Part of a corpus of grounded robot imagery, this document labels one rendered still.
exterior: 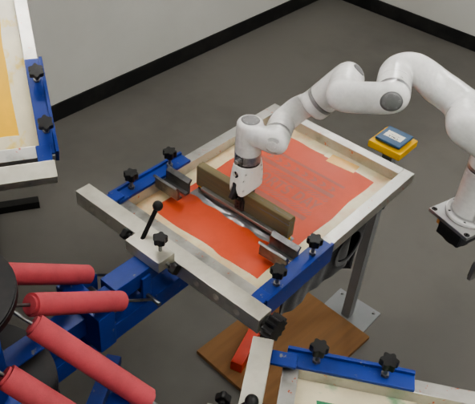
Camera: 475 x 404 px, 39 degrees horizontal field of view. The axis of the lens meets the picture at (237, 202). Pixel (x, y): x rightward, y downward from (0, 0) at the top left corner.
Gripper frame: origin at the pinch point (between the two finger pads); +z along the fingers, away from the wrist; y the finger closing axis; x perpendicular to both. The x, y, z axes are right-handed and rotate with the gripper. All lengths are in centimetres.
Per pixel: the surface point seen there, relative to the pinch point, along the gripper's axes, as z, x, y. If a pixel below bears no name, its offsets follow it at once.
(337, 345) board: 99, -18, 50
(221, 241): 5.5, -3.2, -13.2
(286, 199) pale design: 5.6, -4.7, 15.5
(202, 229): 5.4, 4.0, -13.3
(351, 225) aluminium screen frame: 2.2, -28.2, 16.1
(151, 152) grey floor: 100, 139, 91
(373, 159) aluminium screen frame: 2, -15, 49
